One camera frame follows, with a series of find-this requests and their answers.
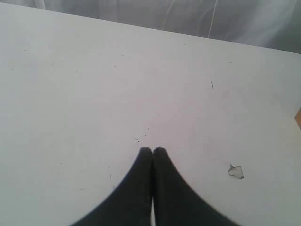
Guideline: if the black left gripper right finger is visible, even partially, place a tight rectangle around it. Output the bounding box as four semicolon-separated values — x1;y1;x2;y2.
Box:
153;147;237;226

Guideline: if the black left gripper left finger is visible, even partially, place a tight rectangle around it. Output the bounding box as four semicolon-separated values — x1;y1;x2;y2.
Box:
74;147;153;226

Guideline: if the brown paper shopping bag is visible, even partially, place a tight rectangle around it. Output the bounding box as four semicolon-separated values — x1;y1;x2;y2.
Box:
294;108;301;129

